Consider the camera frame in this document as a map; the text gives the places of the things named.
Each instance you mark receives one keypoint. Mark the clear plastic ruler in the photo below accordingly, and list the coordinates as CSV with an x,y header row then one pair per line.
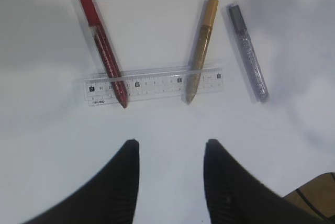
x,y
152,84

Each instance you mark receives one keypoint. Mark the silver glitter pen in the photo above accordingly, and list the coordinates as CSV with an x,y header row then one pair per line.
x,y
247,53

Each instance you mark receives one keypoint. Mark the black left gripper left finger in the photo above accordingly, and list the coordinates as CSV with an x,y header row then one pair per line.
x,y
109,197

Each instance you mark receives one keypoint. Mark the red glitter pen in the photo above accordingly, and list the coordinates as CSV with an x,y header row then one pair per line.
x,y
105,51

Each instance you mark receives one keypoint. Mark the gold marker pen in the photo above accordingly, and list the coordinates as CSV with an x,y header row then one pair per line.
x,y
206,23

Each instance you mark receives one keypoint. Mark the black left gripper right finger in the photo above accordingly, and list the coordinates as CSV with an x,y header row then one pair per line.
x,y
233,195

